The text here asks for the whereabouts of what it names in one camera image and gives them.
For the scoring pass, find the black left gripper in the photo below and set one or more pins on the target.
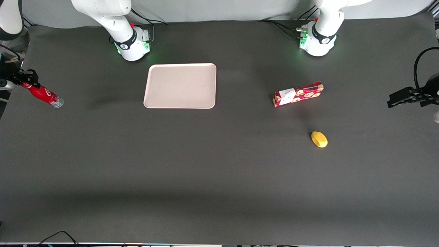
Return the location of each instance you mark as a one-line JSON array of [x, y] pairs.
[[424, 93]]

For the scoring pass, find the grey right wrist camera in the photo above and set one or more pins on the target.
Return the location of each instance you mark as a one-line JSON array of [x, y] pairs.
[[5, 85]]

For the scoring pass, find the beige plastic tray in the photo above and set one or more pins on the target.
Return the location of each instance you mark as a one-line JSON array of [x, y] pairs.
[[181, 85]]

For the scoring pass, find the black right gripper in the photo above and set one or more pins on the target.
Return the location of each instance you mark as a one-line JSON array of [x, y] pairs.
[[10, 74]]

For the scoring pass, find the yellow lemon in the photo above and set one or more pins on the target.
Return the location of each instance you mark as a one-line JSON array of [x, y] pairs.
[[319, 139]]

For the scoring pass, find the red coke bottle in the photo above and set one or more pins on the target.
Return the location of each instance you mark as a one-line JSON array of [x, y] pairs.
[[46, 95]]

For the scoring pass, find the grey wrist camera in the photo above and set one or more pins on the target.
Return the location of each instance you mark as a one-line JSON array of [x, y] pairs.
[[436, 117], [5, 85]]

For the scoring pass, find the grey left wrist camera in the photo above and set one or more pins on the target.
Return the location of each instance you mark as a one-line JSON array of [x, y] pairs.
[[436, 117]]

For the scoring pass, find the dark grey table mat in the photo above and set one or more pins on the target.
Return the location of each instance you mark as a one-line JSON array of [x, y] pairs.
[[219, 178]]

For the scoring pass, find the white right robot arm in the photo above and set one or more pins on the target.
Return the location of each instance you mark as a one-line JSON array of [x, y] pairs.
[[123, 37]]

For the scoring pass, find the red cookie box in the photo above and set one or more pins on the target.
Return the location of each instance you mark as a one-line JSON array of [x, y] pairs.
[[298, 94]]

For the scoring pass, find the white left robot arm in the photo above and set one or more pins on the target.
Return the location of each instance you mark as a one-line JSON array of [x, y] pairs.
[[320, 41]]

